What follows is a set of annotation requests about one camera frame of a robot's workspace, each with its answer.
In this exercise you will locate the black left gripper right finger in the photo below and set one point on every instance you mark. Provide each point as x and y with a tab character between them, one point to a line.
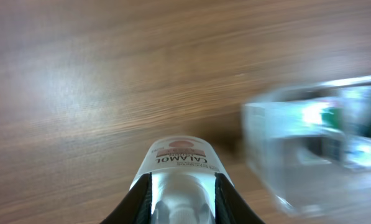
230	207

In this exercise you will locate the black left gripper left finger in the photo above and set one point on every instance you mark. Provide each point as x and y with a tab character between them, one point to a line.
136	206

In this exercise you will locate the white lotion bottle clear cap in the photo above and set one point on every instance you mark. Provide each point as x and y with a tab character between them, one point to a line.
183	170

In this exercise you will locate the white green medicine box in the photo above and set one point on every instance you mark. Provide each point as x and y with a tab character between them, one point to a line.
322	114

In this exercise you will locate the clear plastic container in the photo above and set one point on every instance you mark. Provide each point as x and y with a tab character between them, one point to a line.
312	173

